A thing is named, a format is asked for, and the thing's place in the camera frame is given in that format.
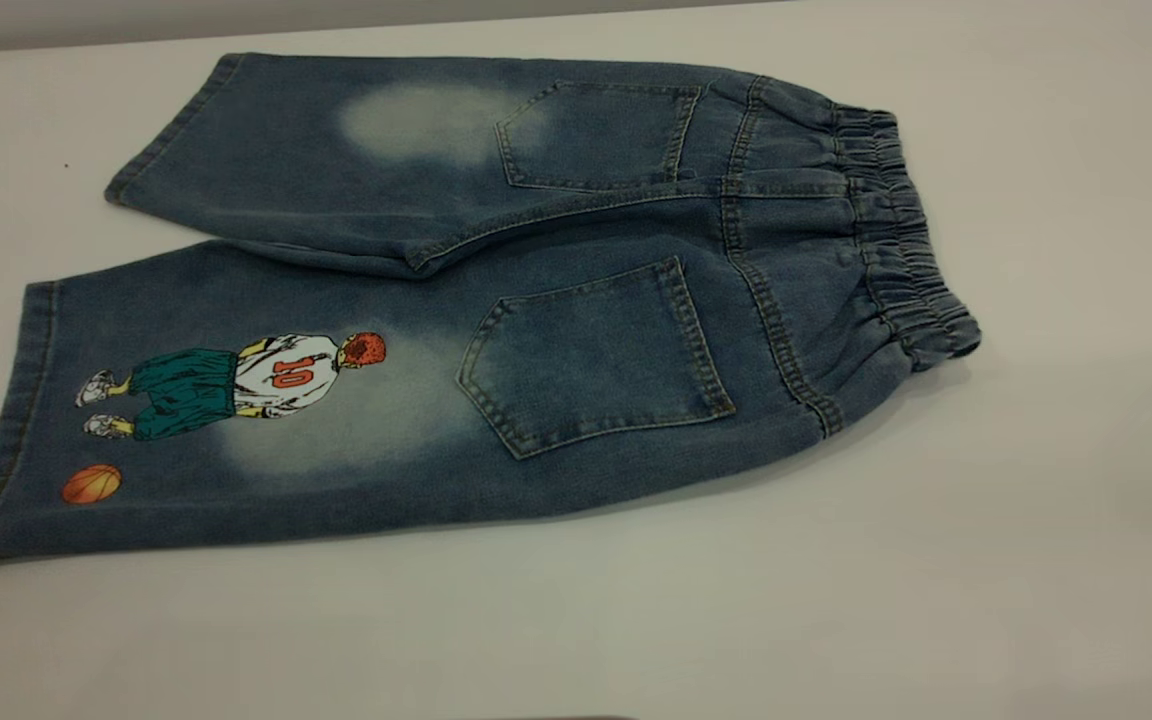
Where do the blue denim shorts with basketball print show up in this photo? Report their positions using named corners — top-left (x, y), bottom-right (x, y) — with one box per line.
top-left (0, 52), bottom-right (983, 567)

